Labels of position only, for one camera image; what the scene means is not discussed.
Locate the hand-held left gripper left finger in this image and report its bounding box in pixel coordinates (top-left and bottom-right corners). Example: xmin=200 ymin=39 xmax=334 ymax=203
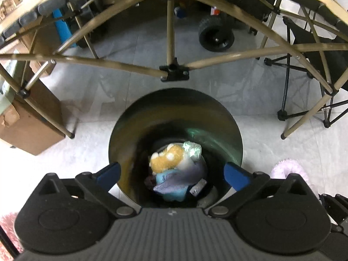
xmin=38 ymin=162 xmax=136 ymax=218

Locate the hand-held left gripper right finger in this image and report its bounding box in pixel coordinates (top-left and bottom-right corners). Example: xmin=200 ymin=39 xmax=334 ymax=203
xmin=208 ymin=162 xmax=313 ymax=218

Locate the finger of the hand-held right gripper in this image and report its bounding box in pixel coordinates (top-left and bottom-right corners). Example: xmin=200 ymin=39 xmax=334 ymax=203
xmin=318 ymin=193 xmax=348 ymax=234

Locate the grey packet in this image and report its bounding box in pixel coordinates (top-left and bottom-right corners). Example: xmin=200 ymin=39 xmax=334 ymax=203
xmin=190 ymin=179 xmax=208 ymax=197

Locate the clear plastic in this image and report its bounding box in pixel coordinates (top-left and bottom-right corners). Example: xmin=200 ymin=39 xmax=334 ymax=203
xmin=183 ymin=141 xmax=202 ymax=161

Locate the purple cloth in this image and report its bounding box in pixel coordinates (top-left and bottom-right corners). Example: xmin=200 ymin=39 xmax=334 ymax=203
xmin=154 ymin=161 xmax=206 ymax=193

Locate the yellow plush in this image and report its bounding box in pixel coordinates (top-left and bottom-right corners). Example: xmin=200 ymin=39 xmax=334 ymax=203
xmin=149 ymin=144 xmax=186 ymax=175

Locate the light blue plush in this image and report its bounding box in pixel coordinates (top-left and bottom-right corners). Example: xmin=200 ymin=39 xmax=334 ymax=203
xmin=155 ymin=169 xmax=192 ymax=202

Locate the black round trash bin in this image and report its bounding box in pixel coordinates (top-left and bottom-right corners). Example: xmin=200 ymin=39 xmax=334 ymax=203
xmin=109 ymin=88 xmax=244 ymax=210

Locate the pink fluffy plush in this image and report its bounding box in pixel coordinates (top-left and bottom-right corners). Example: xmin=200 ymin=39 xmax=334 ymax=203
xmin=270 ymin=159 xmax=311 ymax=189

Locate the large cardboard box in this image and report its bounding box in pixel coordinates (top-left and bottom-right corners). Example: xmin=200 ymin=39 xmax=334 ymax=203
xmin=0 ymin=82 xmax=66 ymax=155

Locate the tan folding table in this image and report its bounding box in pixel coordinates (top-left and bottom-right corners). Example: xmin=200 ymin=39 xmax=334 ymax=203
xmin=0 ymin=0 xmax=348 ymax=140

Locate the small cardboard box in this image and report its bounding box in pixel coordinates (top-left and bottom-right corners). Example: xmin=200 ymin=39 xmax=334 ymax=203
xmin=19 ymin=30 xmax=59 ymax=77

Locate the black rubber wheel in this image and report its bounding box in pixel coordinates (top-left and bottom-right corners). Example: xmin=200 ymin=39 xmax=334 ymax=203
xmin=190 ymin=0 xmax=272 ymax=52

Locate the black folding chair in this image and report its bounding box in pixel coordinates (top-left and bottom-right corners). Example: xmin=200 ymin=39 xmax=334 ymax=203
xmin=264 ymin=16 xmax=348 ymax=128

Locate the blue box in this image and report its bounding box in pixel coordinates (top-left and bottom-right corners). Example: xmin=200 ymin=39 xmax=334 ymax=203
xmin=53 ymin=8 xmax=72 ymax=42

